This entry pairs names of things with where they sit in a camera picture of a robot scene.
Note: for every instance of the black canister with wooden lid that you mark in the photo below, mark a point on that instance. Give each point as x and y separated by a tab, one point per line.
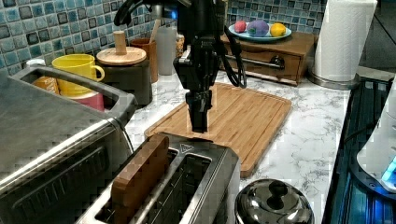
127	69

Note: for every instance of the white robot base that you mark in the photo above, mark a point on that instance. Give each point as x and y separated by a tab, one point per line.
372	136

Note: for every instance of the frosted plastic container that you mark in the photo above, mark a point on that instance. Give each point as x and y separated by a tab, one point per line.
166	38

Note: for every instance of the purple toy eggplant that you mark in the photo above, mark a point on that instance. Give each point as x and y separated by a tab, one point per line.
257	28

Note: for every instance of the white-capped orange bottle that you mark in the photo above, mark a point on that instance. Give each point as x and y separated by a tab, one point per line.
46	83

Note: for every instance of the stainless steel two-slot toaster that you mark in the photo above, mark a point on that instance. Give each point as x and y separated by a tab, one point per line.
198	187

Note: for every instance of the brown utensil holder cup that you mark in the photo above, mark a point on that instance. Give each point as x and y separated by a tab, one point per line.
150	47

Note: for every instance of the clear jar with lid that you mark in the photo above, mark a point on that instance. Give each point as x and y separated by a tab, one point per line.
179	45

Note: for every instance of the pink cup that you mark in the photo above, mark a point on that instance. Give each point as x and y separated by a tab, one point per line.
92	99

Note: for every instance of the stainless steel toaster oven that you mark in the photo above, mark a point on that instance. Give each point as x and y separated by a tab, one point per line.
57	155

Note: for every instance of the white paper towel roll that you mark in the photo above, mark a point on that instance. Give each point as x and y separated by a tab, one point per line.
341	40

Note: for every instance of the brown toast slice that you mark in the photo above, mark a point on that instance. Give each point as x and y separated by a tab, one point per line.
136	180

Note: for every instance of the bamboo cutting board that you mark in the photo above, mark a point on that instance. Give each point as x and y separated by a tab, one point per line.
244	120

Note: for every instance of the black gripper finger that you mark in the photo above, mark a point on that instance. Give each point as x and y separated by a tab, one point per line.
194	110
206	106

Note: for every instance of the wooden drawer box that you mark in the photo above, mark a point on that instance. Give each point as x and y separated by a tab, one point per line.
283	60

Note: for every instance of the red toy strawberry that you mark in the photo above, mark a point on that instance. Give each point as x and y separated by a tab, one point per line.
240	26

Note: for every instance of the shiny steel kettle lid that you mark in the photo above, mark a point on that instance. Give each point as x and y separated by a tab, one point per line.
271	201

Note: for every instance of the wooden spoon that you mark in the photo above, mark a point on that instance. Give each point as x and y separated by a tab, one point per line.
156	26

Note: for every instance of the yellow toy lemon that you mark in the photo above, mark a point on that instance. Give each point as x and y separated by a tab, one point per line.
277	29

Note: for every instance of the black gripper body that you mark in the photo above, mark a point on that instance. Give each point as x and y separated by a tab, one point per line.
198	65

